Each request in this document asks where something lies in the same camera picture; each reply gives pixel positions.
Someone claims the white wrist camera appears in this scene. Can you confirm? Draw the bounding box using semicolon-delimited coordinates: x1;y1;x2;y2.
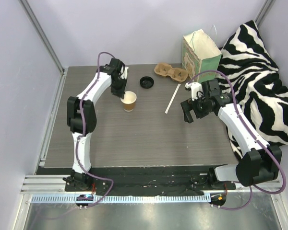
185;82;204;101
120;66;129;80

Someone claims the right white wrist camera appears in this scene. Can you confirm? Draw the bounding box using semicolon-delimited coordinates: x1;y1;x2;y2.
185;82;204;101

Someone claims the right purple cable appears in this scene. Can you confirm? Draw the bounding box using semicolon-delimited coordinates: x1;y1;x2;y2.
186;69;287;211

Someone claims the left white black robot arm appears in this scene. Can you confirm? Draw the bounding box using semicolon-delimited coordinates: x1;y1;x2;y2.
63;58;129;191

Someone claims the green paper gift bag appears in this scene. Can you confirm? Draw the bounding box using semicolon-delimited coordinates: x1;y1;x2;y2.
181;29;221;83

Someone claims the brown cardboard cup carrier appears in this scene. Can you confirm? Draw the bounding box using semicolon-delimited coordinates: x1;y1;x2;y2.
154;63;188;83

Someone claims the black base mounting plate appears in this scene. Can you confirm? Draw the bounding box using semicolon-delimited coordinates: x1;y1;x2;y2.
37;165;236;196

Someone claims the purple cable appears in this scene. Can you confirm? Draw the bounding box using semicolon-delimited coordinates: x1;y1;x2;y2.
186;69;287;211
75;51;116;209

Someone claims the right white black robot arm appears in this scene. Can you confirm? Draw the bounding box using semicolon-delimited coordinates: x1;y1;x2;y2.
181;80;282;189

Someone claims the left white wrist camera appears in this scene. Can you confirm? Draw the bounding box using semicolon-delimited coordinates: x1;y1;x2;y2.
120;66;129;80

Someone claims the aluminium frame rail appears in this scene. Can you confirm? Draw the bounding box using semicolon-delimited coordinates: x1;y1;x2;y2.
20;175;283;194

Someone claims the brown paper coffee cup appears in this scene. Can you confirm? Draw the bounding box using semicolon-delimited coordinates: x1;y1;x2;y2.
120;91;137;112

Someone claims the white wrapped straw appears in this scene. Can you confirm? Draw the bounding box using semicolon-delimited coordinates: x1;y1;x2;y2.
165;83;181;114

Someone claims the black plastic cup lid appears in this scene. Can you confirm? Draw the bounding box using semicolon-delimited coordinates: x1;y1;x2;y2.
139;76;154;89

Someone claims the white slotted cable duct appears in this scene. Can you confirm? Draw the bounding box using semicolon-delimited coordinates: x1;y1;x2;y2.
31;193;211;204

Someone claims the zebra print blanket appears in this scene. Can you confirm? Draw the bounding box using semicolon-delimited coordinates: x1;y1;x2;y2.
216;20;288;146

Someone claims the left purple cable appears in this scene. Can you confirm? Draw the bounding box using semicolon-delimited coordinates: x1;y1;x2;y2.
75;51;116;209

